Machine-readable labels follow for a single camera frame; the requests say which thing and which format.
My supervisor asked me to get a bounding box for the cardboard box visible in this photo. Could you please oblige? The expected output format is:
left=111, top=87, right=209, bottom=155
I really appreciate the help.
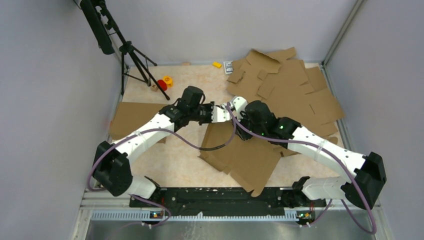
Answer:
left=108, top=102, right=166, bottom=140
left=199, top=135, right=281, bottom=197

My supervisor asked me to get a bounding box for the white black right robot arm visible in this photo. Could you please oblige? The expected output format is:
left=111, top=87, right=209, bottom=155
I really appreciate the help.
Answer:
left=232, top=96, right=387, bottom=210

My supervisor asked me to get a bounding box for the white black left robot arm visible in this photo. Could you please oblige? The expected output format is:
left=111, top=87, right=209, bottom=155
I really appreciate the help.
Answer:
left=91, top=86, right=216, bottom=207

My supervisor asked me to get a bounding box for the playing card box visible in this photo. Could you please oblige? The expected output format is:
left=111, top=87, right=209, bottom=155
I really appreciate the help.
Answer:
left=222, top=61, right=234, bottom=75

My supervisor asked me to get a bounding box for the folded closed cardboard box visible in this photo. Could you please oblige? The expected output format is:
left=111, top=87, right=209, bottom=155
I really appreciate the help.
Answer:
left=108, top=102, right=166, bottom=140

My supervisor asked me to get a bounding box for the orange round toy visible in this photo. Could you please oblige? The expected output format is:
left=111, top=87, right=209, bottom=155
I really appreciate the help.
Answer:
left=162, top=75, right=174, bottom=88

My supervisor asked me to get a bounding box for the red round toy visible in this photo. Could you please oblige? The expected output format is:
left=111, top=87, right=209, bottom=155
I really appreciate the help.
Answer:
left=157, top=79, right=168, bottom=91

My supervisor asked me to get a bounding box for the cardboard sheet pile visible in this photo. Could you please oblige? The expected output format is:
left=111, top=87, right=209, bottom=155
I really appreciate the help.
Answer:
left=227, top=47, right=345, bottom=144

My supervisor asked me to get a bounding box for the yellow block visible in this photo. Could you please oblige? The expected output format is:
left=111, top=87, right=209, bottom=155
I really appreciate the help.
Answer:
left=212, top=61, right=222, bottom=69

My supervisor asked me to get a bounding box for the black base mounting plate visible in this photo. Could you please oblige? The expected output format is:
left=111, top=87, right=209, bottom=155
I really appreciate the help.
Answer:
left=149, top=187, right=327, bottom=217

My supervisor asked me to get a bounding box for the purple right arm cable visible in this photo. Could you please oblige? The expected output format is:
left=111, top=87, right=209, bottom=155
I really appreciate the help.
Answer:
left=225, top=101, right=379, bottom=235

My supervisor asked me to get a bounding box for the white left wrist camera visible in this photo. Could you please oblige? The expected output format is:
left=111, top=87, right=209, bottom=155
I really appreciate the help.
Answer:
left=211, top=106, right=232, bottom=123

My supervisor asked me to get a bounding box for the black camera tripod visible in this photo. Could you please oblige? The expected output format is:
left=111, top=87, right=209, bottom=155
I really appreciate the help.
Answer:
left=74, top=0, right=171, bottom=101

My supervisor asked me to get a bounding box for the aluminium frame rail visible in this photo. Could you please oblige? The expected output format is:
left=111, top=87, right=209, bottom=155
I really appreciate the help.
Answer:
left=71, top=187, right=395, bottom=240

